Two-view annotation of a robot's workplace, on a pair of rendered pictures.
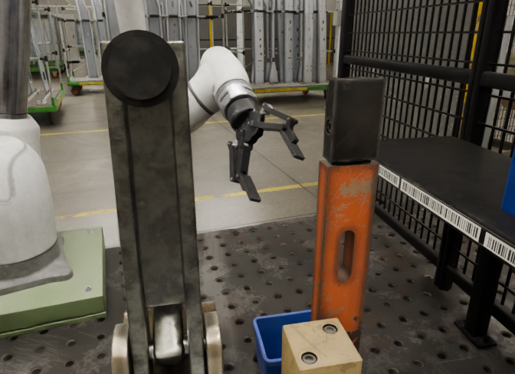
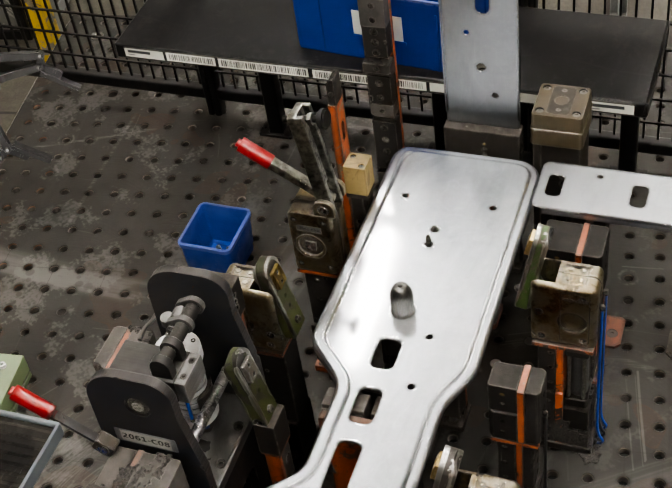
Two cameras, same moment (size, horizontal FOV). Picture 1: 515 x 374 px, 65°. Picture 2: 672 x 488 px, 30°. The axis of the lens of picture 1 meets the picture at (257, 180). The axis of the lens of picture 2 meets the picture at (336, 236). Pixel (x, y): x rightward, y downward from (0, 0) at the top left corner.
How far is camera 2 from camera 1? 1.61 m
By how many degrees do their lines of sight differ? 50
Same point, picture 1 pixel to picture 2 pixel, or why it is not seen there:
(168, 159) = (312, 138)
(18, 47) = not seen: outside the picture
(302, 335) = (351, 163)
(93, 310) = (24, 377)
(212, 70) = not seen: outside the picture
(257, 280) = (85, 238)
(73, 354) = (69, 404)
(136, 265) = (323, 175)
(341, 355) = (366, 158)
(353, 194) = (340, 108)
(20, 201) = not seen: outside the picture
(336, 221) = (340, 121)
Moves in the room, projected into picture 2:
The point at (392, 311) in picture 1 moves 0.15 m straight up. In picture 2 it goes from (214, 163) to (200, 101)
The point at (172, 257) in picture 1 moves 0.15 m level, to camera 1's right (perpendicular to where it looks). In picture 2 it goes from (321, 167) to (374, 104)
